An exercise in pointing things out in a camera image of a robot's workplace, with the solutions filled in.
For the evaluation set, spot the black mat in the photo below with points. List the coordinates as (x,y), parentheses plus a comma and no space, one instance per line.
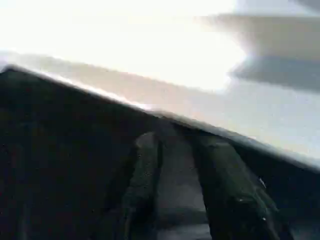
(60,165)

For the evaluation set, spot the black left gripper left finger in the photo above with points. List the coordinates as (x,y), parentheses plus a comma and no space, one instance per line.
(142,190)

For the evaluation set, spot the white plastic table top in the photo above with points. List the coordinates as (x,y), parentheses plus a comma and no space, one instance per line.
(150,50)

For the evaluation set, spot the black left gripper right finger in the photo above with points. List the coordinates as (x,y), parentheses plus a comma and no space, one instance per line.
(235,195)

